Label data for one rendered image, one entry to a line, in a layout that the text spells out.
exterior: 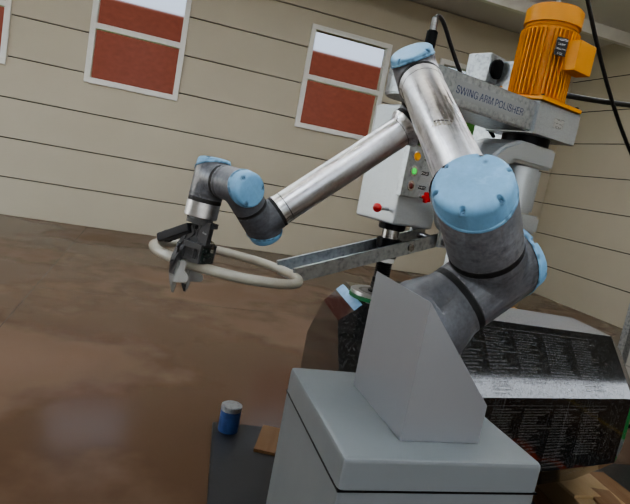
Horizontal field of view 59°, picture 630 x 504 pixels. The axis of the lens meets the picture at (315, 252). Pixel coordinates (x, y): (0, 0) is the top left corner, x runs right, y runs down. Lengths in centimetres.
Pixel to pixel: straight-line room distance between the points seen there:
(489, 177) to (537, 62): 157
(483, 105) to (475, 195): 123
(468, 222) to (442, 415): 36
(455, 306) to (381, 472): 34
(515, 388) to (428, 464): 115
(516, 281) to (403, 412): 34
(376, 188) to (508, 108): 62
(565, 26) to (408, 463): 200
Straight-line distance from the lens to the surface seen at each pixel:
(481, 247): 104
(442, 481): 108
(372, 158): 155
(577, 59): 255
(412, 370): 104
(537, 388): 223
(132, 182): 802
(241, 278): 152
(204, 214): 149
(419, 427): 109
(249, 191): 139
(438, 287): 111
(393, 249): 205
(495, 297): 114
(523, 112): 240
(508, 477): 115
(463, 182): 103
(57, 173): 811
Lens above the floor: 130
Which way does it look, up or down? 8 degrees down
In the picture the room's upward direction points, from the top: 11 degrees clockwise
